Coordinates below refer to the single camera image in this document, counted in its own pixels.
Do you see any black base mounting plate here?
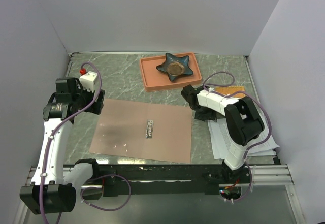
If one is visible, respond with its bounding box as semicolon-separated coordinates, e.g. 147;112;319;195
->
83;164;250;197

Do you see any metal folder clip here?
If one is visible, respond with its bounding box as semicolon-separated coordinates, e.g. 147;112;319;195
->
145;120;154;139

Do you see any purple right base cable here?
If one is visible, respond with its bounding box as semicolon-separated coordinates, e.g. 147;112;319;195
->
223;165;254;204

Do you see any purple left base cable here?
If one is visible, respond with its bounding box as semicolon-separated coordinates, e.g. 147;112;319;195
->
80;174;132;211

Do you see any dark blue star dish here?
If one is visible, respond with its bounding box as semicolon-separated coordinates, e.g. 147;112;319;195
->
156;53;193;82

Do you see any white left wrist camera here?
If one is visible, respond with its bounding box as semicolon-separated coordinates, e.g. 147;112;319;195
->
79;68;99;93

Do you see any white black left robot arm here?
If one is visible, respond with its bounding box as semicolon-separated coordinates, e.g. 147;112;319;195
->
20;72;105;215

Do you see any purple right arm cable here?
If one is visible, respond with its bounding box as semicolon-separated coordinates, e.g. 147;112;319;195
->
202;71;272;158

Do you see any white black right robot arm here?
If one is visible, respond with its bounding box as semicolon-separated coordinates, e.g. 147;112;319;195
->
181;85;265;183

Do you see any orange woven rattan basket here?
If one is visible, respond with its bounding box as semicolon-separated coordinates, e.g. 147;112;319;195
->
215;86;246;99

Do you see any printed white paper sheet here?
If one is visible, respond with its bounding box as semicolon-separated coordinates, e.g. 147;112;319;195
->
208;118;279;159

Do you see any orange rectangular tray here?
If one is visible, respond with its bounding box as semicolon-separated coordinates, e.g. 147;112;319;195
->
140;52;202;92

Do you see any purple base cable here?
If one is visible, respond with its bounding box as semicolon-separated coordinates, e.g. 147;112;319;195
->
80;174;132;211
223;165;254;204

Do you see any aluminium frame rail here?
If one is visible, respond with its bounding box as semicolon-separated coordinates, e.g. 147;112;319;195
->
25;165;294;186

